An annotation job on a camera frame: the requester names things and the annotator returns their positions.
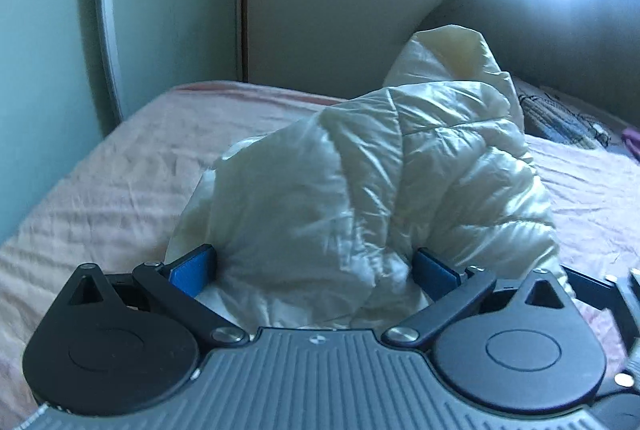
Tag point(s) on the purple cloth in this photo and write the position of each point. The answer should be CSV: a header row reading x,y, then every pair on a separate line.
x,y
632,140

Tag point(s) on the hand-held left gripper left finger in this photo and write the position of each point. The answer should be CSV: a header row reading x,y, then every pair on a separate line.
x,y
192,270

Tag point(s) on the grey rounded headboard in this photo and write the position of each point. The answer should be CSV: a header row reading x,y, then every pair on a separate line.
x,y
550,35

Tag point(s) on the dark patterned pillow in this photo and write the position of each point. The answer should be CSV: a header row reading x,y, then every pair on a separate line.
x,y
560,115

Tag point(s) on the white puffer jacket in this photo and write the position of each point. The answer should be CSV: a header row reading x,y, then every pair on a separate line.
x,y
380,170

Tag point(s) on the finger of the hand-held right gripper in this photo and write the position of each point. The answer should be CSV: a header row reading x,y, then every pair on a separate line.
x,y
595,287

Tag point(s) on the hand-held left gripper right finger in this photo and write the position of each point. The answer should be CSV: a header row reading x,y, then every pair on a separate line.
x,y
434,271

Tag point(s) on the bed with pink sheet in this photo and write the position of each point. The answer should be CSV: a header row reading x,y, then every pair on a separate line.
x,y
115,190

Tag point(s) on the sliding mirror wardrobe door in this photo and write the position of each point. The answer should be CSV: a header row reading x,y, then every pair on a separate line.
x,y
55,35

